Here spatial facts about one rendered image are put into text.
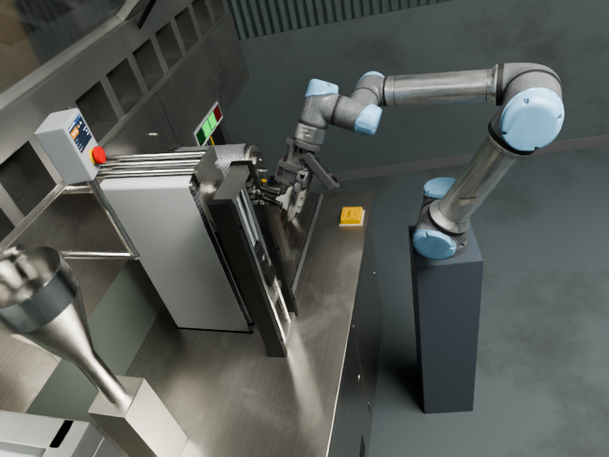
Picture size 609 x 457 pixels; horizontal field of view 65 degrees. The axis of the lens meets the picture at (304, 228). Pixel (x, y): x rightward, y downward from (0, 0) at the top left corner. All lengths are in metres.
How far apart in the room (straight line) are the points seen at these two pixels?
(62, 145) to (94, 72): 0.61
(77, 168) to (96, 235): 0.53
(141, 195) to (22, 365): 0.45
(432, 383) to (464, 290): 0.54
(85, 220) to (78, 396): 0.44
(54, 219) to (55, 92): 0.30
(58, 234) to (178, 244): 0.28
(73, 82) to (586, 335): 2.27
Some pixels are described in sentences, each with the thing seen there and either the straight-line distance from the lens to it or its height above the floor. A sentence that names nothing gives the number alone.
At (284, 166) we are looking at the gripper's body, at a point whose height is 1.34.
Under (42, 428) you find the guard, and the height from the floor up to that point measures 1.60.
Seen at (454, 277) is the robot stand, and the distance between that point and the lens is 1.56.
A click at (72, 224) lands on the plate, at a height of 1.36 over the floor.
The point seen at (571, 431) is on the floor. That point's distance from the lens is 2.29.
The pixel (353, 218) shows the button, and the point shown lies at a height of 0.92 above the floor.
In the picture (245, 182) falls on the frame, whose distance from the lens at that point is 1.07.
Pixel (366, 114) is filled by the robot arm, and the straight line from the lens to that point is 1.17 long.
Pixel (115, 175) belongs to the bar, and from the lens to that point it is 1.22.
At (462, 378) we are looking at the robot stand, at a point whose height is 0.26.
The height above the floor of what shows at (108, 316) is 1.08.
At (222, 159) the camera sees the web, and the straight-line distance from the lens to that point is 1.42.
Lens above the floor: 1.98
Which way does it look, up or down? 39 degrees down
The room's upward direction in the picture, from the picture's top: 14 degrees counter-clockwise
